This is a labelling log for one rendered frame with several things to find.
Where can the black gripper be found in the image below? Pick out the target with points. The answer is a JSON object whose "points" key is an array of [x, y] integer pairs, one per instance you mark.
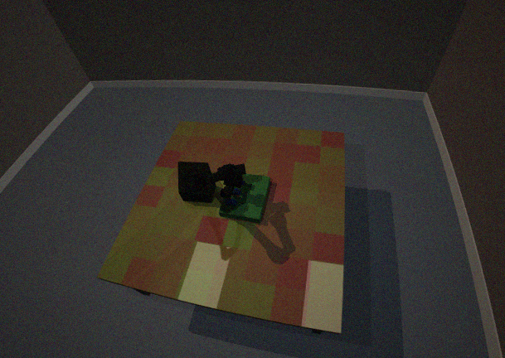
{"points": [[227, 191]]}

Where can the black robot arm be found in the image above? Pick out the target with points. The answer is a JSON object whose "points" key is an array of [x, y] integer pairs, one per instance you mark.
{"points": [[225, 173]]}

